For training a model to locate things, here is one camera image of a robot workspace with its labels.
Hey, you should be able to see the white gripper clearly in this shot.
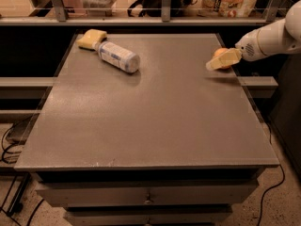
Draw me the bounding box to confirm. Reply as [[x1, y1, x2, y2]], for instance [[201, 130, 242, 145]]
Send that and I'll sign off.
[[206, 29, 265, 71]]

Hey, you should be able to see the orange fruit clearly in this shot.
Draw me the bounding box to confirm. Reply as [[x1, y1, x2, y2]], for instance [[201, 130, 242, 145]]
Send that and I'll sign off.
[[213, 48, 231, 69]]

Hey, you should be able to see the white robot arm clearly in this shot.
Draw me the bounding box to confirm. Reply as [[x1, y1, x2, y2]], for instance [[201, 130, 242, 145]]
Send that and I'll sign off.
[[206, 1, 301, 71]]

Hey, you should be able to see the grey metal railing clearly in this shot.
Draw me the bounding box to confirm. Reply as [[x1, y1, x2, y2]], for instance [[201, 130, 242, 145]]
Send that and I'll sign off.
[[0, 0, 301, 26]]

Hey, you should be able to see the dark bag behind railing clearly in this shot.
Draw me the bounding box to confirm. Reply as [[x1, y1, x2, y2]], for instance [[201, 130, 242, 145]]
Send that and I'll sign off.
[[127, 0, 197, 17]]

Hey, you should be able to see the grey drawer cabinet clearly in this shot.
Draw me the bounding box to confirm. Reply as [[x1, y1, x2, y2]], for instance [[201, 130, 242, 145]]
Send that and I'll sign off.
[[16, 34, 278, 226]]

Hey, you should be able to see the white plastic bottle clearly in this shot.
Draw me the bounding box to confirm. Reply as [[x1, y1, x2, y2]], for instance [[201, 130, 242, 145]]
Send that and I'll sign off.
[[93, 41, 140, 73]]

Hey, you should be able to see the yellow sponge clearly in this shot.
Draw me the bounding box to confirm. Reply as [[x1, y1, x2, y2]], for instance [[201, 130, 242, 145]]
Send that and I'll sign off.
[[76, 29, 107, 50]]

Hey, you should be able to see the clear plastic container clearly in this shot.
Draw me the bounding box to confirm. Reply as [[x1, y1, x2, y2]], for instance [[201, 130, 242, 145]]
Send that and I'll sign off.
[[81, 0, 116, 17]]

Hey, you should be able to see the black cable right floor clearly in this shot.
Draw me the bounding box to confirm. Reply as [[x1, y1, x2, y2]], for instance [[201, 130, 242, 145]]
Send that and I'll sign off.
[[256, 122, 286, 226]]

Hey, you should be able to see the black cables left floor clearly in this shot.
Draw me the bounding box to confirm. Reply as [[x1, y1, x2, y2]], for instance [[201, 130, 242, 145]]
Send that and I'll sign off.
[[0, 116, 45, 226]]

